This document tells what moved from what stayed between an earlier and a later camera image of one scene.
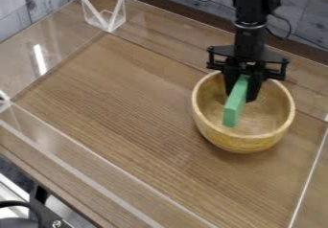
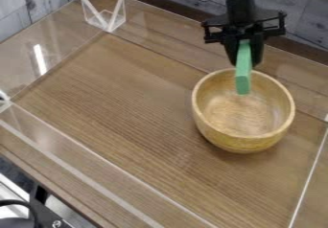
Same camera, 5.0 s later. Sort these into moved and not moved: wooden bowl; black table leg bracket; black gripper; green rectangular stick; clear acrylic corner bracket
Moved: black gripper; green rectangular stick
Not moved: black table leg bracket; clear acrylic corner bracket; wooden bowl
